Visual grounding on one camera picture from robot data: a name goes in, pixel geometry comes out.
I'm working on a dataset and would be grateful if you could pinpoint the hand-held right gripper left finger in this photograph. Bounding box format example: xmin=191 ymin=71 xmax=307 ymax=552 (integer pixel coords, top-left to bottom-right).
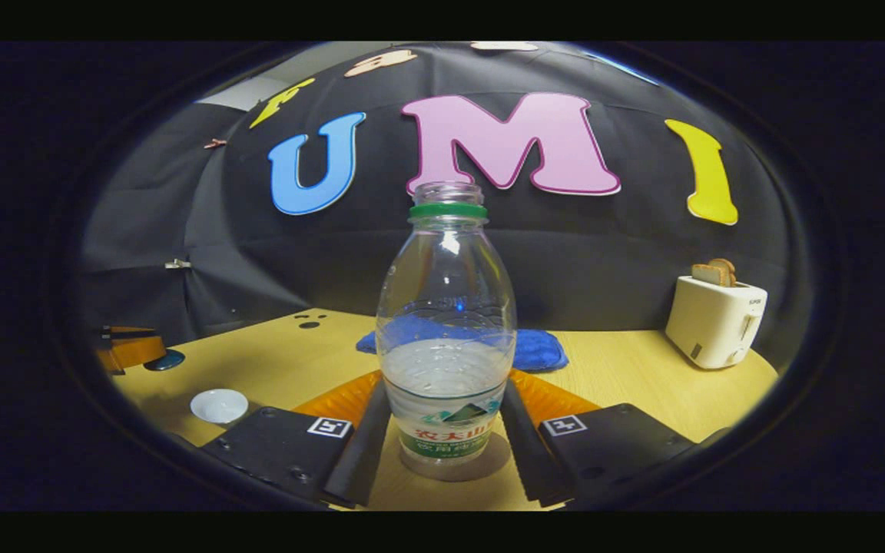
xmin=199 ymin=371 xmax=393 ymax=509

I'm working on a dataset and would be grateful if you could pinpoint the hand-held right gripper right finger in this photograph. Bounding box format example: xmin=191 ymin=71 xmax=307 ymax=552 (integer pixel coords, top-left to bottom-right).
xmin=498 ymin=369 xmax=698 ymax=509

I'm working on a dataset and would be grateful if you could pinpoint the dark teal teacup lid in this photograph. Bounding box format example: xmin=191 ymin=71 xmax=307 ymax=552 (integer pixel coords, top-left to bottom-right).
xmin=142 ymin=349 xmax=187 ymax=373

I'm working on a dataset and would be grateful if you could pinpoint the white teacup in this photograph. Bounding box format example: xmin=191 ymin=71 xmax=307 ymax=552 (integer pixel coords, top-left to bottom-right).
xmin=189 ymin=388 xmax=250 ymax=426

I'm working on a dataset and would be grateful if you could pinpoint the clear plastic water bottle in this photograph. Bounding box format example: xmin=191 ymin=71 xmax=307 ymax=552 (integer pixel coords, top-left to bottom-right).
xmin=376 ymin=180 xmax=519 ymax=482

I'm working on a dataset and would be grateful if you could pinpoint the blue cloth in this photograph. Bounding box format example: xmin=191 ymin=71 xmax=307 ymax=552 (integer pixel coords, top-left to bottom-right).
xmin=356 ymin=315 xmax=569 ymax=374

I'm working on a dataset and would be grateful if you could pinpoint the cream toaster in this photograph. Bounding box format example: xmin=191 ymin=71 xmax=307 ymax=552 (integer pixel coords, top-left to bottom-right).
xmin=665 ymin=274 xmax=769 ymax=371

